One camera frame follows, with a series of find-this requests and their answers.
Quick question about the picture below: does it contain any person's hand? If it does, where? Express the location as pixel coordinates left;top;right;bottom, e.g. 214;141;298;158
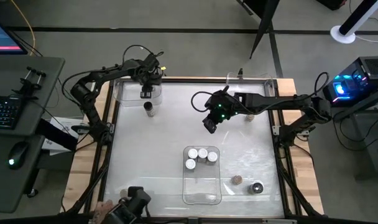
91;200;114;224

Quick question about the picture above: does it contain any black tripod stand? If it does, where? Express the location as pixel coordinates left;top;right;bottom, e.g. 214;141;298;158
235;0;282;60

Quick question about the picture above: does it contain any white paper sheet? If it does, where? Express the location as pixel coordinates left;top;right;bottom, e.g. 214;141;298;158
41;116;81;156

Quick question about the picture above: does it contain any black-lid spice jar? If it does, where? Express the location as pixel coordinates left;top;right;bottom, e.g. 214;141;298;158
249;180;265;195
143;101;156;118

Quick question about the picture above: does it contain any black hand-held camera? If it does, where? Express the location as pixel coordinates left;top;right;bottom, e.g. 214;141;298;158
103;185;152;224

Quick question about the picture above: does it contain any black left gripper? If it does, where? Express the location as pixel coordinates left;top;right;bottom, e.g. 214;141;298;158
136;54;164;99

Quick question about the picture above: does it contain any black computer mouse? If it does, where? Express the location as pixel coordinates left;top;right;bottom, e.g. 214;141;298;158
7;141;30;171

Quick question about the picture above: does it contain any clear plastic bin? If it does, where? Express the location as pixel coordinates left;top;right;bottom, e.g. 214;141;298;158
182;145;223;205
226;72;274;108
113;77;163;108

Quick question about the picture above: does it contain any grey desk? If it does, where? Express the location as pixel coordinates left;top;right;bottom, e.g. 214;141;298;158
0;55;66;214

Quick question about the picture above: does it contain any tower fan with white base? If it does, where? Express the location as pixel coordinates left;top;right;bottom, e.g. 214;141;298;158
330;0;378;45

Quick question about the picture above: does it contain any black metal table frame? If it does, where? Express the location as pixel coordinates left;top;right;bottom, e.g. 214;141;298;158
63;76;325;224

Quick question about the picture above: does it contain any computer monitor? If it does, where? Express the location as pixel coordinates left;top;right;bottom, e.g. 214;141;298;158
0;14;29;56

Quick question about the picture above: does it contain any silver mounting bracket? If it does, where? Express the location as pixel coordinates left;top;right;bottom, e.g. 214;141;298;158
263;219;297;224

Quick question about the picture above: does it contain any black clamp mount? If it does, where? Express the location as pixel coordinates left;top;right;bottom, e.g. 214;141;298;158
11;67;47;100

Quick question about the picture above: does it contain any black lit computer tower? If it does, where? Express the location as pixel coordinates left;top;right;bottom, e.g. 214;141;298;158
321;55;378;109

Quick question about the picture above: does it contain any backlit black keyboard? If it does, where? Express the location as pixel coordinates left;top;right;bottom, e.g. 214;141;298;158
0;95;24;131

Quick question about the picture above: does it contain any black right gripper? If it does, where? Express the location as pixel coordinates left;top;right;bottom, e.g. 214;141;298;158
202;90;241;134

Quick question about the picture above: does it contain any yellow cable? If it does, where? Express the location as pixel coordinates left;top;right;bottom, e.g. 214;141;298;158
10;0;36;57

